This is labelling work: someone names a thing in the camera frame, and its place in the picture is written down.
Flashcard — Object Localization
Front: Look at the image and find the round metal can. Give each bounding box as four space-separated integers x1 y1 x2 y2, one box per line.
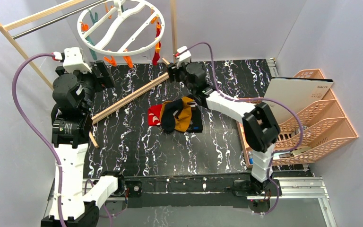
297 125 308 134

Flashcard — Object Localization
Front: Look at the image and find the purple cable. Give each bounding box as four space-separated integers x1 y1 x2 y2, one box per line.
181 42 304 216
11 53 112 227

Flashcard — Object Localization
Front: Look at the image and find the pink plastic file organizer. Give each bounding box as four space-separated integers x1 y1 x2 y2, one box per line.
236 69 359 168

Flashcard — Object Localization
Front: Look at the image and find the white round clip hanger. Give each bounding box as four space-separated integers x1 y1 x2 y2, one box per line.
76 0 166 56

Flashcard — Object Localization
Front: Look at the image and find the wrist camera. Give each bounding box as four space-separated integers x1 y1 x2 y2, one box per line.
52 47 92 73
175 46 191 69

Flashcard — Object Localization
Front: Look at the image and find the metal rack rod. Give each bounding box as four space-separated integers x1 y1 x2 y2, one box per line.
12 0 104 40

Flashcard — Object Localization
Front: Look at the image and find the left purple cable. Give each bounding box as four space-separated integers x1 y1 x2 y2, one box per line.
11 53 112 227

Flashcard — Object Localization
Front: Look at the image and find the wooden clothes rack frame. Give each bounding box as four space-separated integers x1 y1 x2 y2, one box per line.
0 0 177 148

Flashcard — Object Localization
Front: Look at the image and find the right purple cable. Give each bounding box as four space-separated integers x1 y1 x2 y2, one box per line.
181 42 304 216

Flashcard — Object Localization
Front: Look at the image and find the blue capped bottle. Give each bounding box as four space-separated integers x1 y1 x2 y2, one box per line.
248 152 254 165

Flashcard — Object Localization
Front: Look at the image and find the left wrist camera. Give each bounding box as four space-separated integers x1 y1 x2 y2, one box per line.
52 47 92 73

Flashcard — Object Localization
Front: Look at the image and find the orange clothes clip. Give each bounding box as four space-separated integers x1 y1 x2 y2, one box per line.
123 55 134 69

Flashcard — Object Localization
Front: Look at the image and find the red sock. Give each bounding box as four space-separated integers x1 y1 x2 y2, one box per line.
148 104 162 126
152 22 161 66

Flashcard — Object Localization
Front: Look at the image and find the mustard yellow sock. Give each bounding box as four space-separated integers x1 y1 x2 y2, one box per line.
160 96 192 132

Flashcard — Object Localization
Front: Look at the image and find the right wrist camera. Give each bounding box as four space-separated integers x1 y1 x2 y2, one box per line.
175 46 191 69

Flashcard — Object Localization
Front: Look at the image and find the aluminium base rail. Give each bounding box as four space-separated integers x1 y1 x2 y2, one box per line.
41 171 336 227

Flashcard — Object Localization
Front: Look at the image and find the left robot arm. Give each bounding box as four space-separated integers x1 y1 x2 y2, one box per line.
41 60 126 227

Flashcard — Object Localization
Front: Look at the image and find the white flat box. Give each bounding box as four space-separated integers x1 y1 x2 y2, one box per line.
264 77 334 114

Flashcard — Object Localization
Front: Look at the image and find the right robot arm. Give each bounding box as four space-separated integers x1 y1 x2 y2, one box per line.
167 62 280 195

